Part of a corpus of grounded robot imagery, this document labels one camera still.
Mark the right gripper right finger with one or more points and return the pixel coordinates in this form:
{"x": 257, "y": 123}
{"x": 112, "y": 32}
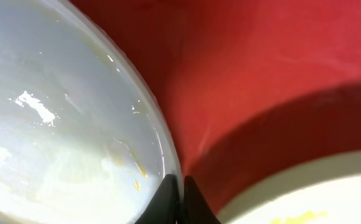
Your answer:
{"x": 195, "y": 209}

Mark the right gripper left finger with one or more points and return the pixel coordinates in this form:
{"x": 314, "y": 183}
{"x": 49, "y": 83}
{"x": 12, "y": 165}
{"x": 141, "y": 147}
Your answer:
{"x": 164, "y": 204}

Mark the light blue plate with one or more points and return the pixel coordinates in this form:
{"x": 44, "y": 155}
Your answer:
{"x": 82, "y": 139}

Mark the red plastic tray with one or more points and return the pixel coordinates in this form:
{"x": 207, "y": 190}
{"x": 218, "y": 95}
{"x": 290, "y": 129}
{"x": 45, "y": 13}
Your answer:
{"x": 247, "y": 87}

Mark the light green plate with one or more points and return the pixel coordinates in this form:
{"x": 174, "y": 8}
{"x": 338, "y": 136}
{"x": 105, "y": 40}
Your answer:
{"x": 326, "y": 190}

